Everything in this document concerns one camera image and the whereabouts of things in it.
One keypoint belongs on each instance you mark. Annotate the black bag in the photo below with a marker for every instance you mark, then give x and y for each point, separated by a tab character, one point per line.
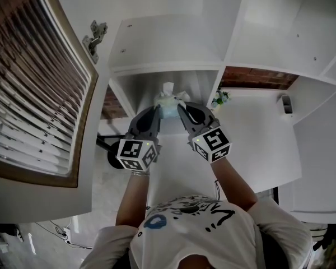
334	237

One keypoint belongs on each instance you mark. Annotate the beige backpack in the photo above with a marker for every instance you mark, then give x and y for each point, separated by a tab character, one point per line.
317	231

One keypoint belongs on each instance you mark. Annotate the black coat rack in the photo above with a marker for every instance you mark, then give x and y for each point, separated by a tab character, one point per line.
113	158

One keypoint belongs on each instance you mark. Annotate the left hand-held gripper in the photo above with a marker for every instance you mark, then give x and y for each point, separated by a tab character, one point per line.
134	154

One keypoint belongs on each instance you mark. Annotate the white louvred cabinet door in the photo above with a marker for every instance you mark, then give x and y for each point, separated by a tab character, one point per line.
30	80

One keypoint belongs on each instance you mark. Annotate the potted blue white flowers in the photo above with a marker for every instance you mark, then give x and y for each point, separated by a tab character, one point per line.
221	99

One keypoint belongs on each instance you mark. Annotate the white tall cabinet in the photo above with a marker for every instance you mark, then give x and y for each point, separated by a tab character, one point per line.
319	155

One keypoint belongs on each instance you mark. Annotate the person's right forearm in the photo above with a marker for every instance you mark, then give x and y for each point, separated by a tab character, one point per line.
232	183

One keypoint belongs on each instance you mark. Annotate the white power strip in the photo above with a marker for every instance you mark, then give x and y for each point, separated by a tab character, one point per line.
67	232

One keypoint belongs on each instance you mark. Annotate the person in printed white shirt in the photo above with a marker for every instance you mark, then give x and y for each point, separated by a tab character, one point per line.
198	234

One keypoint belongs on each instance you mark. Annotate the white desk with shelves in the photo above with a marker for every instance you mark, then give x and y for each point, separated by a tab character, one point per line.
254	139

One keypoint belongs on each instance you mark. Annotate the pack of tissues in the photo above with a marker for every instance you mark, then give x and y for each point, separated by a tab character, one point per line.
168	105

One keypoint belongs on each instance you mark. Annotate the person's left forearm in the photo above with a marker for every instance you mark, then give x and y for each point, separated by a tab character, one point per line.
133	197

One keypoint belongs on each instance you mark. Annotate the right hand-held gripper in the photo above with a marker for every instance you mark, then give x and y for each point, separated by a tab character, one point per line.
212	144

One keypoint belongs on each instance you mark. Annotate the metal door hinge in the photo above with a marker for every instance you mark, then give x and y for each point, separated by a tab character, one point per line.
94	42

